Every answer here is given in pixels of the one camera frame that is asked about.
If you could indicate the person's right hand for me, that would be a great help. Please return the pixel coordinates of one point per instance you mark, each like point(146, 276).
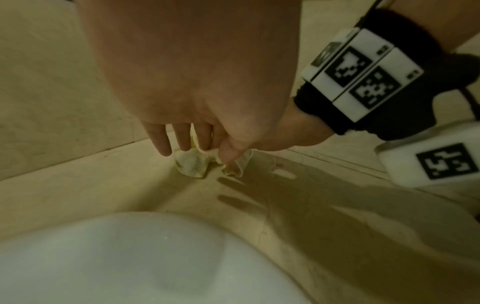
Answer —
point(300, 130)

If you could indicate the person's right forearm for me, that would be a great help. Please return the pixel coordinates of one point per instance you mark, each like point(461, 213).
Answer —
point(450, 20)

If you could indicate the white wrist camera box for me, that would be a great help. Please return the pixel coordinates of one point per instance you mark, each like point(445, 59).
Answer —
point(423, 160)

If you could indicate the yellowish white tissue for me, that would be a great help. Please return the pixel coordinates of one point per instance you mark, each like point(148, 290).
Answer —
point(193, 164)

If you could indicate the white ceramic toilet bowl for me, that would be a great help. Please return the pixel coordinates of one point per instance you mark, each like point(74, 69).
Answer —
point(123, 261)

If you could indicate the white marker block tracker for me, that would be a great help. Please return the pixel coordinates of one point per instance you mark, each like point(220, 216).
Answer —
point(367, 74)

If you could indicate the person's left hand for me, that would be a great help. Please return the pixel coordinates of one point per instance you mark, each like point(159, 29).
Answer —
point(195, 65)

